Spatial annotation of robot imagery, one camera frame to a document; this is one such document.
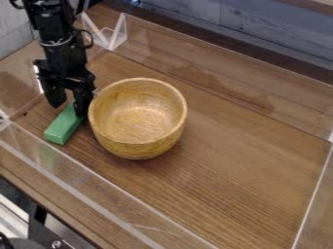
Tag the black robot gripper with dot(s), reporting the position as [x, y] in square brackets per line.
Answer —
[61, 71]

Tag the green rectangular block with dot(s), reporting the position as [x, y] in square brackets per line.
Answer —
[61, 128]

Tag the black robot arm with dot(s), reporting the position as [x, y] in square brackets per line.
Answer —
[50, 17]

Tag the brown wooden bowl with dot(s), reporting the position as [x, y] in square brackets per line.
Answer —
[137, 117]

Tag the clear acrylic corner bracket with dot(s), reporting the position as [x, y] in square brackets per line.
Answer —
[105, 37]

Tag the clear acrylic tray wall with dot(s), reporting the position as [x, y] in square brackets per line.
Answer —
[244, 183]

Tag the black table clamp bracket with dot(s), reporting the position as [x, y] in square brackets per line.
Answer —
[45, 237]

